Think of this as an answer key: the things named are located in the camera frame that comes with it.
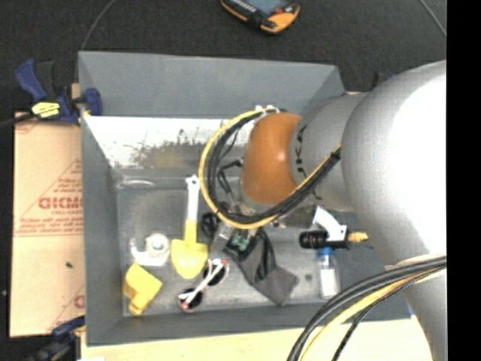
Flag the brown cardboard board red print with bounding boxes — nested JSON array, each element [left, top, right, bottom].
[[9, 111, 86, 338]]

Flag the black cylinder on white bracket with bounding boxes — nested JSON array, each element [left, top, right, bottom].
[[299, 205, 368, 250]]

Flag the yellow angular plastic block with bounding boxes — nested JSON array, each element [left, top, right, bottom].
[[121, 262, 164, 316]]

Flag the white tape dispenser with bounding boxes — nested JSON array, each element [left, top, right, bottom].
[[129, 232, 171, 267]]

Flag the grey metal bin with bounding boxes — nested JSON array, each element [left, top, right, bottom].
[[77, 50, 411, 345]]

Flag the small black ring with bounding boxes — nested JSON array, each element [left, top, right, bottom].
[[201, 211, 221, 236]]

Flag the yellow toy shovel white handle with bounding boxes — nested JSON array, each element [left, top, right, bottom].
[[170, 174, 210, 280]]

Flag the dark grey cloth pouch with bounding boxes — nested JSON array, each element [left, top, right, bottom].
[[235, 228, 301, 307]]

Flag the white-framed sunglasses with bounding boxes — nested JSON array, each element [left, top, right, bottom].
[[177, 258, 230, 313]]

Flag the clear plastic bottle blue cap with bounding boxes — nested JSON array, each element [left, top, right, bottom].
[[317, 247, 341, 300]]

